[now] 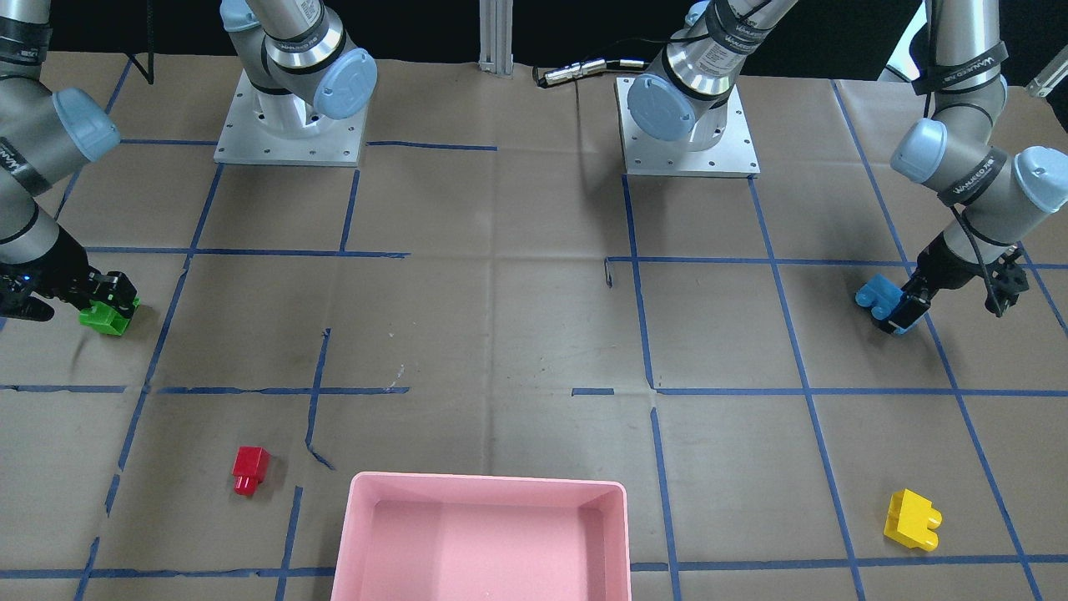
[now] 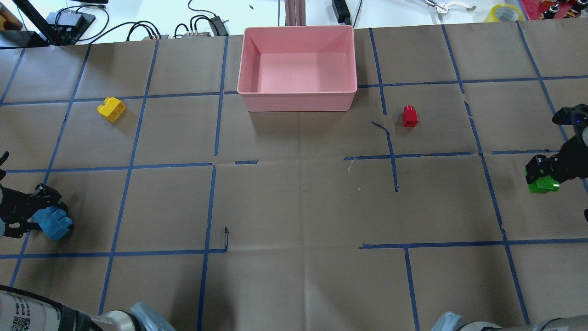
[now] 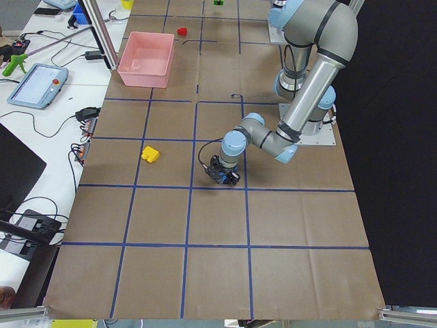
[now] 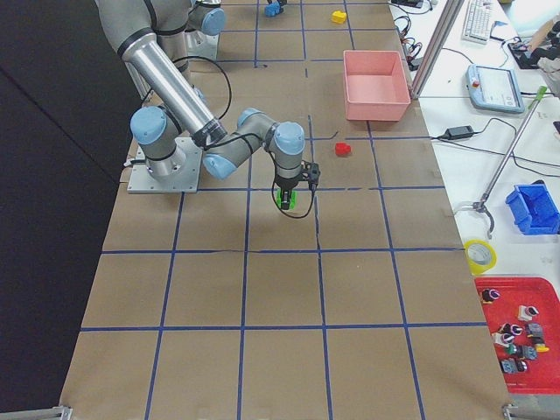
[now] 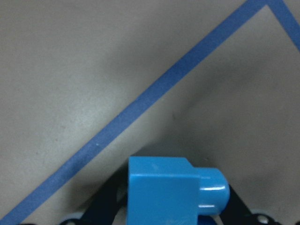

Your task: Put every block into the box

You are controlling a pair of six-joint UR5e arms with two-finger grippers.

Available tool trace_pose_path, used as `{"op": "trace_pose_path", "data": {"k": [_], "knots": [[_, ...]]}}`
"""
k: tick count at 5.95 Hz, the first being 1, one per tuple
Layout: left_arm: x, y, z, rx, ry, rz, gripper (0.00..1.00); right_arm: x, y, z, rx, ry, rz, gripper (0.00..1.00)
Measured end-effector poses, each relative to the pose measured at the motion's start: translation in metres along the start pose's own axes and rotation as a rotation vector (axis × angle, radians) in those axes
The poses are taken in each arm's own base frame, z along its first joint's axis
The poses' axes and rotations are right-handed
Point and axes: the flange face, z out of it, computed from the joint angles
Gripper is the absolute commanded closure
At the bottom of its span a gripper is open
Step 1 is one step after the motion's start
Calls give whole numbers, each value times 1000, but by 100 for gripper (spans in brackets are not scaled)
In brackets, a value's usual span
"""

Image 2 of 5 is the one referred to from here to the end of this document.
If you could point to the black usb hub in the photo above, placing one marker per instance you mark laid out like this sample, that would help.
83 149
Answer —
70 24

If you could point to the yellow toy block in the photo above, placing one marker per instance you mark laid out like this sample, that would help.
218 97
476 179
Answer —
111 108

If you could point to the green toy block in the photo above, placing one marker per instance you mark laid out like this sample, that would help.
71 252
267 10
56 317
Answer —
541 182

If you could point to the pink plastic box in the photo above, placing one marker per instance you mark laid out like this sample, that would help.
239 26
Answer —
298 69

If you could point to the aluminium frame post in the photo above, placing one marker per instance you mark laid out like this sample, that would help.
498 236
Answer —
295 11

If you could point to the black power adapter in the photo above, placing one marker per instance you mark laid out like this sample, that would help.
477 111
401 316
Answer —
341 11

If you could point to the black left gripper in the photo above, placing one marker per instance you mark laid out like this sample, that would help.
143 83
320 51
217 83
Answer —
10 209

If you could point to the yellow tape roll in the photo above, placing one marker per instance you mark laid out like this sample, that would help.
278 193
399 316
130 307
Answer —
504 13

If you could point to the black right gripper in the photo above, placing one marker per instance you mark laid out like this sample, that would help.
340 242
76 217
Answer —
571 154

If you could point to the red toy block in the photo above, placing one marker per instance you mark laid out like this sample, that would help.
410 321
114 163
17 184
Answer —
410 116

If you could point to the blue toy block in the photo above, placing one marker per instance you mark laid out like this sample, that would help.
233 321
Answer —
54 222

